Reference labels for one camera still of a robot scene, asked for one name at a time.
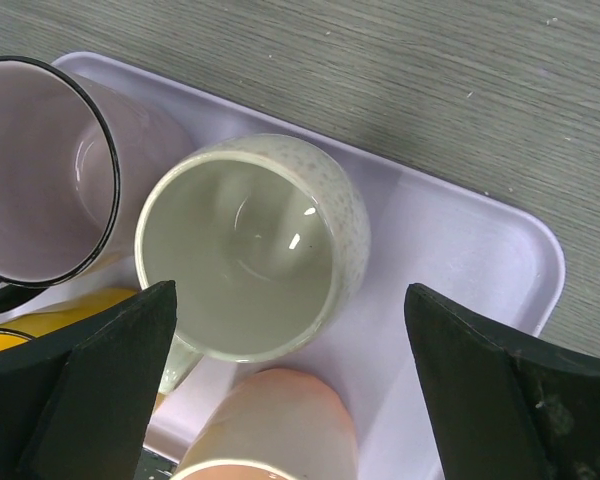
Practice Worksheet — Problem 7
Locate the lavender plastic tray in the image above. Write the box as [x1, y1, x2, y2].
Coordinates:
[0, 51, 567, 480]

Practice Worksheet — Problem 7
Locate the yellow mug black handle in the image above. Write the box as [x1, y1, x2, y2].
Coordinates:
[0, 286, 167, 411]

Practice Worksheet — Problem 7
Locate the cream speckled mug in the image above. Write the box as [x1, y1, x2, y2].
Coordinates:
[134, 134, 371, 395]

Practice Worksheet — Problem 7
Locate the purple mug black handle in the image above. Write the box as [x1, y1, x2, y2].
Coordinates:
[0, 56, 193, 313]

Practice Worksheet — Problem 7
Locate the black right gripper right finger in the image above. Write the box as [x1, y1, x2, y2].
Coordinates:
[404, 283, 600, 479]

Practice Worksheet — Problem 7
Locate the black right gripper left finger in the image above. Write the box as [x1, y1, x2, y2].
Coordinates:
[0, 281, 177, 479]

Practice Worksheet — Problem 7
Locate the pink mug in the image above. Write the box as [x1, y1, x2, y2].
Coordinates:
[172, 368, 358, 479]

